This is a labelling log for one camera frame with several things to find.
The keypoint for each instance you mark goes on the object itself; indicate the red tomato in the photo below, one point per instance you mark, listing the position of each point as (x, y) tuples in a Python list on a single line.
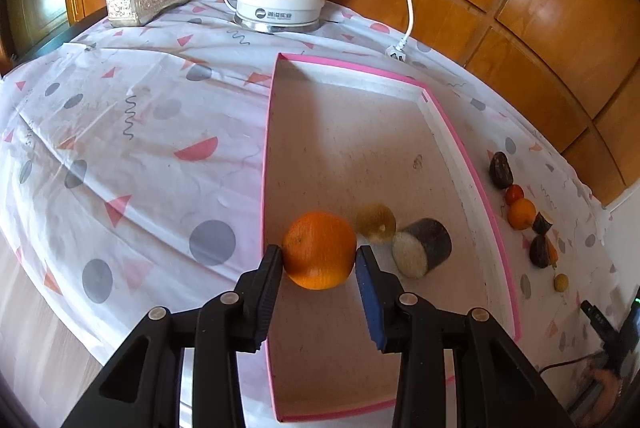
[(514, 195)]

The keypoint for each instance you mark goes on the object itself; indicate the large orange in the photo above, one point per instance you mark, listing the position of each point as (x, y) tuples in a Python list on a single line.
[(320, 250)]

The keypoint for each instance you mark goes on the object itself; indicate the silver kettle base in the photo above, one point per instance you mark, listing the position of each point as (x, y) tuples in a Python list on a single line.
[(272, 27)]

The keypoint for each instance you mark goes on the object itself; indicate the small orange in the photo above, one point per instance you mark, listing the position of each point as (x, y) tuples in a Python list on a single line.
[(553, 253), (522, 213)]

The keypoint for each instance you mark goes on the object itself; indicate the white patterned tablecloth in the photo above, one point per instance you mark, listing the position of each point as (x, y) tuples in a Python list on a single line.
[(150, 133)]

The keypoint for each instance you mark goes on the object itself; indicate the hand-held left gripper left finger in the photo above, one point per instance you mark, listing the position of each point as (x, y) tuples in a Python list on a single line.
[(273, 274)]

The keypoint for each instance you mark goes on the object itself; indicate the small dark water chestnut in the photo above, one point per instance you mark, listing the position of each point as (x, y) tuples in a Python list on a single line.
[(540, 251)]

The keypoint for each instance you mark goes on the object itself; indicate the person's right hand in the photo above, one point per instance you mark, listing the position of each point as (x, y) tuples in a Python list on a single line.
[(607, 389)]

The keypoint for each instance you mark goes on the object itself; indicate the pink shallow cardboard box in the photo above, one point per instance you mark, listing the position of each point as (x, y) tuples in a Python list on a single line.
[(350, 148)]

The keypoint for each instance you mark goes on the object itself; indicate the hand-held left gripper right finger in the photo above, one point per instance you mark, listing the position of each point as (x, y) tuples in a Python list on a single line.
[(369, 293)]

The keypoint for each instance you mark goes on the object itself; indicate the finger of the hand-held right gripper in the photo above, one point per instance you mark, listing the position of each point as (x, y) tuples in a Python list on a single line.
[(595, 315)]

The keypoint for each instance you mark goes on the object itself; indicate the small yellow fruit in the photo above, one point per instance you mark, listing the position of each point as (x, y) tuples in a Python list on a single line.
[(561, 282)]

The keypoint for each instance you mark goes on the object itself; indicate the half kiwi fruit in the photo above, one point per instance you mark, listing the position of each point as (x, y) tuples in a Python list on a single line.
[(375, 221)]

